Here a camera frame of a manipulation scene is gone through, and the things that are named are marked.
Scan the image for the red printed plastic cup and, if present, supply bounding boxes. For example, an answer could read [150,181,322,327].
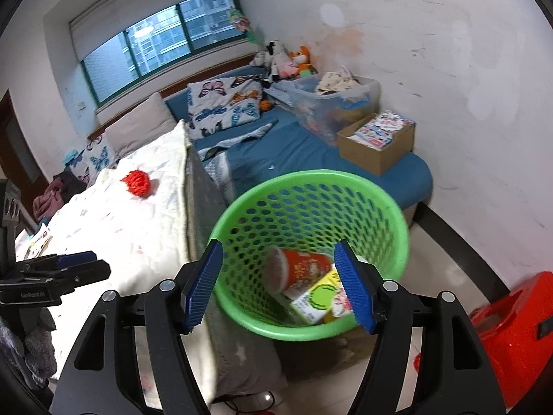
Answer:
[263,246,335,299]

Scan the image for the maroon clothes pile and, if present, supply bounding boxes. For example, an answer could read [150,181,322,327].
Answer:
[32,170,87,221]

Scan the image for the cream printed quilt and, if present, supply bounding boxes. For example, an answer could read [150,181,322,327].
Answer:
[15,120,288,407]

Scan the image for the red plastic stool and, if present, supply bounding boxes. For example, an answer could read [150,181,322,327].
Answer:
[469,271,553,409]

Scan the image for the person's left hand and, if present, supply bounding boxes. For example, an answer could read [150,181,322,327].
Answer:
[0,313,58,387]

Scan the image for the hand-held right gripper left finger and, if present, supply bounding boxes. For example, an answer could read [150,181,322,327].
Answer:
[49,239,224,415]

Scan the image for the flower wall decoration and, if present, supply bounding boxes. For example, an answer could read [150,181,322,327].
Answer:
[227,6,264,46]

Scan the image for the red mesh ball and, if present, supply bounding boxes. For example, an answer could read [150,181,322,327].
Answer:
[125,170,152,197]

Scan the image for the pink snack packet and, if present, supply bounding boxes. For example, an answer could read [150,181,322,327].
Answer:
[330,287,357,318]

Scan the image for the orange fox plush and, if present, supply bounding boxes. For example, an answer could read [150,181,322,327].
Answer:
[289,45,318,74]

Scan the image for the clear plastic storage bin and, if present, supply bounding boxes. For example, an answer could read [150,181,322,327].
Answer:
[276,71,382,148]

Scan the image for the blue bed mattress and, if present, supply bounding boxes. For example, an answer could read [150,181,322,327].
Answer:
[164,67,433,208]

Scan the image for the window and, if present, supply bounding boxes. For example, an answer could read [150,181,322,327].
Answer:
[69,0,236,107]

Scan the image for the large butterfly print pillow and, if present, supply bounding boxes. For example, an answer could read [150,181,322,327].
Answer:
[187,75,264,139]

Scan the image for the cardboard box of books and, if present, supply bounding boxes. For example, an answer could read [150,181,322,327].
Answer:
[337,110,416,177]

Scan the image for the grey cloth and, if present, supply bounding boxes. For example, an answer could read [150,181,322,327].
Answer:
[196,123,275,160]

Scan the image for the green plastic basket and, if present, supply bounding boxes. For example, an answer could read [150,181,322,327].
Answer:
[208,170,410,341]

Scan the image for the grey pillow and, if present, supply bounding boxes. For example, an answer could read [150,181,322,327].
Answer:
[97,93,178,156]

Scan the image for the white printed cloth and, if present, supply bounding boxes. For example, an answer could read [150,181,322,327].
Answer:
[315,67,359,96]

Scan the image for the small butterfly print pillow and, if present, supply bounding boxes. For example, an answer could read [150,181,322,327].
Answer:
[65,134,119,182]

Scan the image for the green yellow labelled bottle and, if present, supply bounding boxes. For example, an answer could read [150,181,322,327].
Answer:
[289,270,346,325]

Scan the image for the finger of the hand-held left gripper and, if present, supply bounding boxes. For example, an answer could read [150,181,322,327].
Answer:
[15,250,99,275]
[0,260,112,307]

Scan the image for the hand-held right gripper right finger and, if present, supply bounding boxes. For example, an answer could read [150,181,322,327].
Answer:
[334,239,506,415]

